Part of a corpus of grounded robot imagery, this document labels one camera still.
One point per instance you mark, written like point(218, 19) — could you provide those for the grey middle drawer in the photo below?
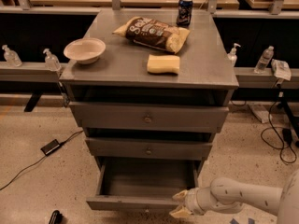
point(148, 149)

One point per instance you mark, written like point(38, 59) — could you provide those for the yellow sponge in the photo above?
point(163, 64)

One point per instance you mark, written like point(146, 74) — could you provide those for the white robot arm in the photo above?
point(227, 196)

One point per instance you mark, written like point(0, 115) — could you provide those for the blue soda can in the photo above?
point(184, 12)

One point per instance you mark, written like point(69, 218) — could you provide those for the white bowl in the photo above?
point(85, 50)

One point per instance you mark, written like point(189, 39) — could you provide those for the grey wooden drawer cabinet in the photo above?
point(205, 78)

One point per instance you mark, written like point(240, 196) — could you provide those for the grey rail shelf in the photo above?
point(27, 72)

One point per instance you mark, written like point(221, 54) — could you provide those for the clear water bottle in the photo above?
point(264, 60)

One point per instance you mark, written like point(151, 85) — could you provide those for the clear pump bottle far left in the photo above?
point(11, 56)

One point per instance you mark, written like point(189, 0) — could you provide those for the grey top drawer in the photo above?
point(172, 118)

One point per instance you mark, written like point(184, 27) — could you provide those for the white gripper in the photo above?
point(190, 201)

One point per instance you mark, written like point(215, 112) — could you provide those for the clear pump bottle right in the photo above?
point(232, 54)

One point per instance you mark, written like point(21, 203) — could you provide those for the black power adapter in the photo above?
point(50, 147)

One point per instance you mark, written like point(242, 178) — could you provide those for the white plastic packet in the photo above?
point(281, 69)

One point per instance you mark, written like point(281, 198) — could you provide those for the clear pump bottle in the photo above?
point(232, 54)
point(52, 61)
point(11, 56)

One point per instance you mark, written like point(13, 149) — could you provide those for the grey drawer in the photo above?
point(134, 184)
point(172, 118)
point(148, 149)

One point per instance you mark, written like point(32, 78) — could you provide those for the brown chip bag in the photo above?
point(154, 34)

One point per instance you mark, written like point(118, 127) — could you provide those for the black object on floor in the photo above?
point(56, 217)

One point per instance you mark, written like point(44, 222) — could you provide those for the grey bottom drawer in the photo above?
point(134, 184)

